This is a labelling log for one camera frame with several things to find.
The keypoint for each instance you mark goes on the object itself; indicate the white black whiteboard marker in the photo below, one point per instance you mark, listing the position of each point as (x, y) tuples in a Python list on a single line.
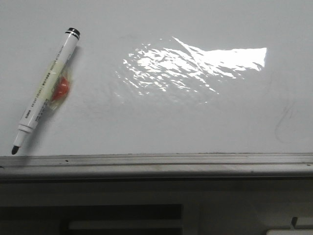
[(47, 86)]

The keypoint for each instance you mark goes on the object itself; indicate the white whiteboard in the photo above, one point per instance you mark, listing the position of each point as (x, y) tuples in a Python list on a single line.
[(162, 76)]

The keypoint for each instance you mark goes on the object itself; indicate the aluminium whiteboard tray rail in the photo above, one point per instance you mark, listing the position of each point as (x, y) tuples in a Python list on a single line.
[(155, 166)]

